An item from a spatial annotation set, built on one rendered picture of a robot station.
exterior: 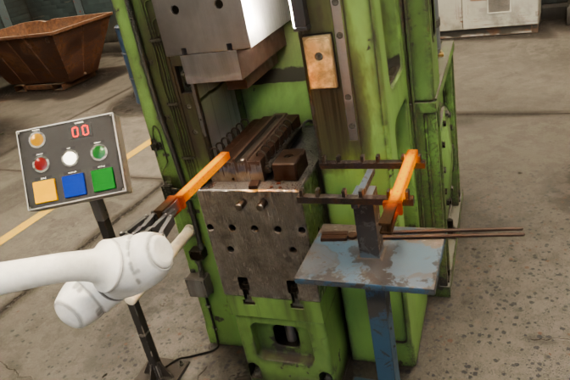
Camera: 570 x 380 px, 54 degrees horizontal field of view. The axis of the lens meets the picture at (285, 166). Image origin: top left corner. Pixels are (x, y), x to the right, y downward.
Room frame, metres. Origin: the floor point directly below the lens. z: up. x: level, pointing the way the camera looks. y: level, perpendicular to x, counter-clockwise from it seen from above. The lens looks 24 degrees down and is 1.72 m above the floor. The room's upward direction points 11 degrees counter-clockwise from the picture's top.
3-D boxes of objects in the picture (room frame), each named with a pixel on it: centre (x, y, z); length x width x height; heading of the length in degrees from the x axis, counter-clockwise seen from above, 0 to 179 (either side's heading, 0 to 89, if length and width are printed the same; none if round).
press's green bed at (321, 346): (1.91, 0.03, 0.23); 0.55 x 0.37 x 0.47; 156
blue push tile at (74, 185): (1.76, 0.71, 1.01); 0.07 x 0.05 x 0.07; 91
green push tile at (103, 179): (1.76, 0.61, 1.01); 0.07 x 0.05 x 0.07; 91
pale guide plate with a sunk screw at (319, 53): (1.73, -0.17, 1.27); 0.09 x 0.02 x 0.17; 66
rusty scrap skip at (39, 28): (8.36, 3.10, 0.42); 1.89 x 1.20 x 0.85; 60
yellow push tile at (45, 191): (1.76, 0.81, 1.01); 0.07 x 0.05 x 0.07; 91
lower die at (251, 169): (1.93, 0.08, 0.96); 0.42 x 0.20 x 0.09; 156
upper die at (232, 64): (1.93, 0.08, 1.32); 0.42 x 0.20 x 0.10; 156
